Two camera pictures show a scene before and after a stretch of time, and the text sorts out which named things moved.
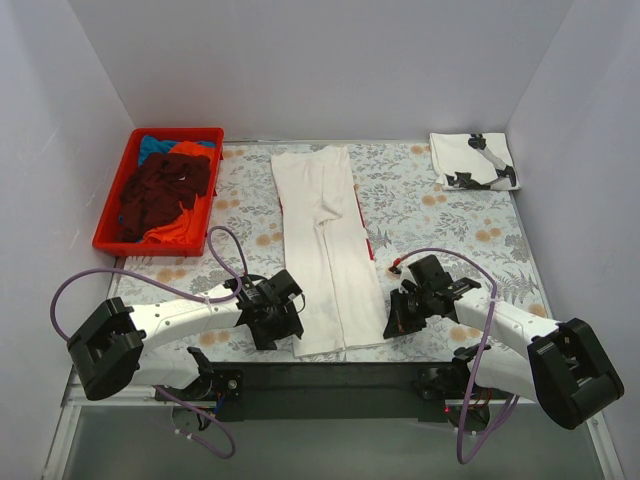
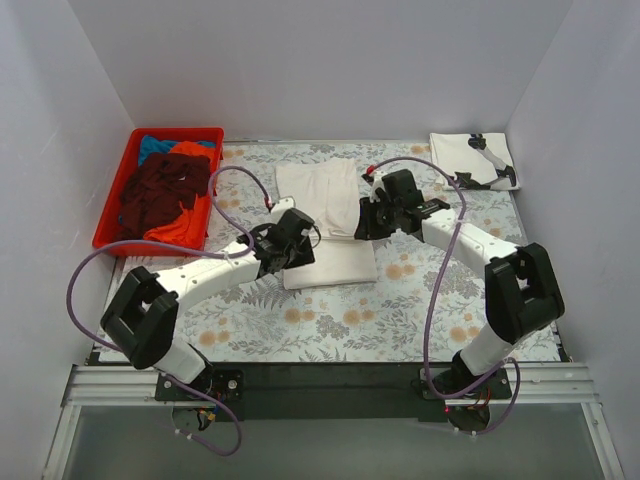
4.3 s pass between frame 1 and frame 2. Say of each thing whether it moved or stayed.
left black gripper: moved
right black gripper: moved
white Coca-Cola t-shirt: moved
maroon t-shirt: stayed
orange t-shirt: stayed
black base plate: stayed
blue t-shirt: stayed
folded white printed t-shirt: stayed
